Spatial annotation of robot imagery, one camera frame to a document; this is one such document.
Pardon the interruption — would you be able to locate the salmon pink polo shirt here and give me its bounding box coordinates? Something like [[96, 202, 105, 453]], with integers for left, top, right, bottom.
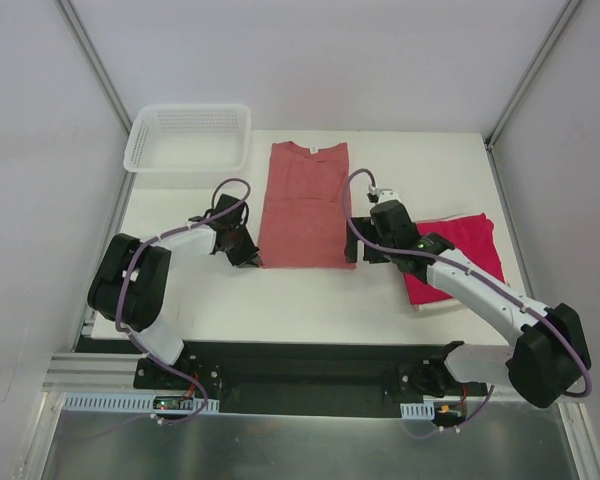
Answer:
[[258, 141, 356, 270]]

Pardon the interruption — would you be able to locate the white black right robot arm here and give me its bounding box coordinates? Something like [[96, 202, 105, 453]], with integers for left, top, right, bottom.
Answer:
[[345, 218, 593, 408]]

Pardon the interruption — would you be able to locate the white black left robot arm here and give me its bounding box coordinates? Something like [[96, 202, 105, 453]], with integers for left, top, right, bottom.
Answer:
[[87, 218, 261, 389]]

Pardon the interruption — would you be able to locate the white perforated plastic basket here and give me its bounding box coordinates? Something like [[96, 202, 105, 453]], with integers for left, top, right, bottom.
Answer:
[[123, 104, 252, 174]]

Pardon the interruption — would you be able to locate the folded magenta t shirt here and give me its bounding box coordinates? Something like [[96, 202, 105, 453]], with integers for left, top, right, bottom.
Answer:
[[402, 212, 506, 306]]

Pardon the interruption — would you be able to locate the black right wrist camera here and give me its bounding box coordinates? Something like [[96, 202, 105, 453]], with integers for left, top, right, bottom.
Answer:
[[370, 200, 420, 249]]

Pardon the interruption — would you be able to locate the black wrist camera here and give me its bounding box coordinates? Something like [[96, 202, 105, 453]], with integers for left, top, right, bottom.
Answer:
[[370, 200, 420, 249], [212, 194, 250, 227]]

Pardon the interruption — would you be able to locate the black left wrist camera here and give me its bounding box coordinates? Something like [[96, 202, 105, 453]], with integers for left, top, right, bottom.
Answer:
[[212, 194, 250, 227]]

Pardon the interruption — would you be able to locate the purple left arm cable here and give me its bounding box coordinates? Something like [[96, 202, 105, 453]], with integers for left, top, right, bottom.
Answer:
[[114, 177, 254, 427]]

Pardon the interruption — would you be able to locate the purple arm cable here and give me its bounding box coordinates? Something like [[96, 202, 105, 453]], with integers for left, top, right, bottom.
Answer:
[[340, 169, 595, 440], [114, 177, 254, 427]]

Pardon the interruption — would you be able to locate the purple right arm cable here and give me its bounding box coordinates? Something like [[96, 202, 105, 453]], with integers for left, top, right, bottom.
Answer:
[[340, 169, 595, 440]]

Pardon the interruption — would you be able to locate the right white slotted cable duct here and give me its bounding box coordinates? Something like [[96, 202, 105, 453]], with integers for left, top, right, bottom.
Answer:
[[400, 401, 435, 421]]

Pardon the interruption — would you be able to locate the white slotted cable duct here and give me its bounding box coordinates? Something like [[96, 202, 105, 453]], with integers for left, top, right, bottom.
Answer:
[[64, 393, 220, 415], [400, 401, 435, 421]]

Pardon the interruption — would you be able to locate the aluminium front frame rail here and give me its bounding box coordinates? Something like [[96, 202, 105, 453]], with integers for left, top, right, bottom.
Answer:
[[42, 352, 581, 401]]

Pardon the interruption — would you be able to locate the left white slotted cable duct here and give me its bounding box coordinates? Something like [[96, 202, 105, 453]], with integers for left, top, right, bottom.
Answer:
[[64, 393, 220, 415]]

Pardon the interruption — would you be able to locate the left aluminium corner post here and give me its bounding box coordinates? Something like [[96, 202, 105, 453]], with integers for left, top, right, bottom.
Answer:
[[53, 0, 132, 135]]

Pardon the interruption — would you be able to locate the aluminium corner post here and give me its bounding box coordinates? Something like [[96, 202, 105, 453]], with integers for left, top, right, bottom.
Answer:
[[484, 0, 585, 152], [53, 0, 132, 135]]

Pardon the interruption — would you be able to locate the right aluminium corner post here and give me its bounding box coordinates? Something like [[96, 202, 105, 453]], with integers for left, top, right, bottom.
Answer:
[[484, 0, 585, 152]]

